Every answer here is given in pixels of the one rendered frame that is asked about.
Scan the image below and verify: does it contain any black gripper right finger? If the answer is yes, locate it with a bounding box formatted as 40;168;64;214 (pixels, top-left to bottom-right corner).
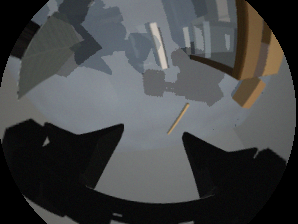
182;132;258;198

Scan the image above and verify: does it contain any tan cube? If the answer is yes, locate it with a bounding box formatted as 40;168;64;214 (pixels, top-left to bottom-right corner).
233;77;266;108

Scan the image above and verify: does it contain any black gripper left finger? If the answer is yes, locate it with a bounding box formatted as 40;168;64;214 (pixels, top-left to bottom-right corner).
44;123;124;189

